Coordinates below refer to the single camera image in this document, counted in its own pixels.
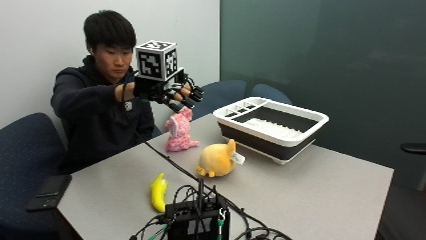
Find pink plush toy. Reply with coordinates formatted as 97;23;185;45
163;107;201;153

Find white marker cube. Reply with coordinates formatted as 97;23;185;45
133;39;179;82

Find yellow plush toy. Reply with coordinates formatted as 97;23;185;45
194;138;246;178

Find the person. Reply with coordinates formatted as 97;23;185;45
49;9;162;175

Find white and black dish rack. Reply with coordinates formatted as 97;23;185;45
211;96;330;166

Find yellow banana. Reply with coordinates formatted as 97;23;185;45
149;172;169;214

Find black electronics box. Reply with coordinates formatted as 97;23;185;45
163;178;231;240

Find black smartphone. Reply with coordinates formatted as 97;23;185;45
23;173;73;212

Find black chair armrest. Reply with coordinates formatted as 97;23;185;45
399;142;426;155

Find black cable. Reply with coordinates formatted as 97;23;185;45
121;83;284;240

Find bundle of black cables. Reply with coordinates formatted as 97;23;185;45
127;184;294;240

